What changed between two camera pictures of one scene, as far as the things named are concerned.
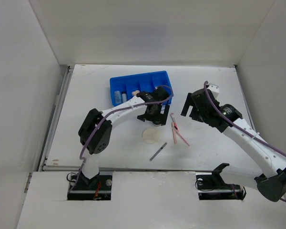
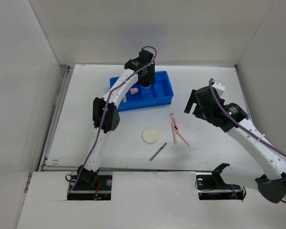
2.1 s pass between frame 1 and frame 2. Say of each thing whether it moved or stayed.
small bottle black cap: stayed
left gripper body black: moved
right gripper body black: stayed
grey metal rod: stayed
